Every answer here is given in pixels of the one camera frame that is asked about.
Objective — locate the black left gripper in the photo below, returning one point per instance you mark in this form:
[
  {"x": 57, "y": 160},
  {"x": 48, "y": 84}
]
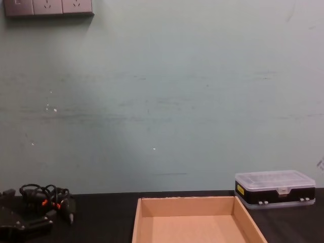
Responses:
[{"x": 8, "y": 225}]

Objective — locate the black table cloth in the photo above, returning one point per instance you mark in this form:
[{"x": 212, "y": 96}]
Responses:
[{"x": 106, "y": 222}]

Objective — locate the shallow brown cardboard tray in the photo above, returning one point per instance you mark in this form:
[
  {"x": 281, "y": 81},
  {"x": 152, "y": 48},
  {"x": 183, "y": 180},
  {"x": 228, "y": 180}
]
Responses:
[{"x": 195, "y": 225}]

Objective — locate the clear plastic case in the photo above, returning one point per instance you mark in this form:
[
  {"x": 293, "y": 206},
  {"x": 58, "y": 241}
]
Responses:
[{"x": 273, "y": 187}]

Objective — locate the grey wall switch panel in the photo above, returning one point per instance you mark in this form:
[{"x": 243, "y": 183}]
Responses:
[{"x": 19, "y": 6}]

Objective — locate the grey wall socket panel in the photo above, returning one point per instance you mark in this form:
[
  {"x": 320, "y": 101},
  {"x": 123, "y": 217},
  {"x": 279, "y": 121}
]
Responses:
[
  {"x": 77, "y": 5},
  {"x": 48, "y": 5}
]

